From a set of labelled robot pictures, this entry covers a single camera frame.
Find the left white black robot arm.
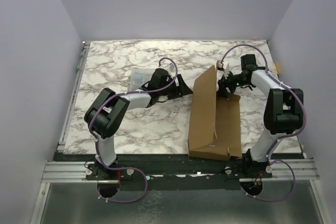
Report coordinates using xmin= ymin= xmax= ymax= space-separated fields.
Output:
xmin=84 ymin=68 xmax=193 ymax=179

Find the brown cardboard box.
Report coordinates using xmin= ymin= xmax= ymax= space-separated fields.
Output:
xmin=187 ymin=65 xmax=243 ymax=161

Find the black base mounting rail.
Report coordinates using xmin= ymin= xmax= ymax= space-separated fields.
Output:
xmin=86 ymin=154 xmax=272 ymax=191

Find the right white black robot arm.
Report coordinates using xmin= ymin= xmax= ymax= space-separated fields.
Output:
xmin=217 ymin=54 xmax=306 ymax=177

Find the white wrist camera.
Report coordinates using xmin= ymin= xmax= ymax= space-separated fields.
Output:
xmin=160 ymin=62 xmax=175 ymax=78
xmin=217 ymin=61 xmax=230 ymax=78

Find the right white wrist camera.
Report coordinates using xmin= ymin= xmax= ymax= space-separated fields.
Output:
xmin=217 ymin=61 xmax=230 ymax=78

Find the aluminium extrusion frame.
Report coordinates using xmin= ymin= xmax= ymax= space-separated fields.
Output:
xmin=30 ymin=41 xmax=90 ymax=224

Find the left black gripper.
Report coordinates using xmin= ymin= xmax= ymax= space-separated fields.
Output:
xmin=158 ymin=74 xmax=192 ymax=100

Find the clear plastic screw organizer box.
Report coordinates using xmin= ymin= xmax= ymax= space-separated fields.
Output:
xmin=129 ymin=68 xmax=155 ymax=91

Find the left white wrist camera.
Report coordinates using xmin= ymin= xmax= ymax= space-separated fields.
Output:
xmin=160 ymin=62 xmax=175 ymax=78

